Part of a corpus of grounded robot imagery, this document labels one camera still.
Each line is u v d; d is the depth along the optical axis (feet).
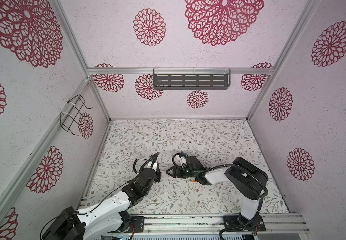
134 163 2.22
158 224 2.48
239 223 2.17
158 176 2.39
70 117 2.46
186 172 2.63
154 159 2.24
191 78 3.09
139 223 2.41
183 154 2.81
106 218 1.88
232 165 1.82
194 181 2.41
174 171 2.67
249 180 1.61
